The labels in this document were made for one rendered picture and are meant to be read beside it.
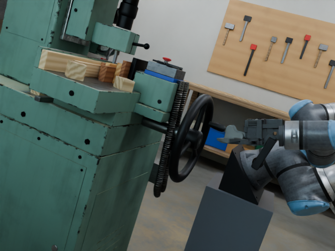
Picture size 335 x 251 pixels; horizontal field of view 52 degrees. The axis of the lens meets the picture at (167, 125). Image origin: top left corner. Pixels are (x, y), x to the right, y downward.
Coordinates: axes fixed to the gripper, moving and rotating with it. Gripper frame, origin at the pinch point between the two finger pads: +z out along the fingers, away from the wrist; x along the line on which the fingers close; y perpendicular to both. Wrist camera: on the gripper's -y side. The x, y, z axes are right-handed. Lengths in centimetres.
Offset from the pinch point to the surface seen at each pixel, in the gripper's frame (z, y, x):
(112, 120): 22.9, 8.6, 31.3
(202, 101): 1.2, 13.3, 17.9
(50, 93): 34, 16, 42
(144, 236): 62, -64, -68
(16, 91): 54, 18, 33
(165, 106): 11.9, 12.0, 19.3
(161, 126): 16.0, 5.9, 13.0
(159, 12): 144, 134, -306
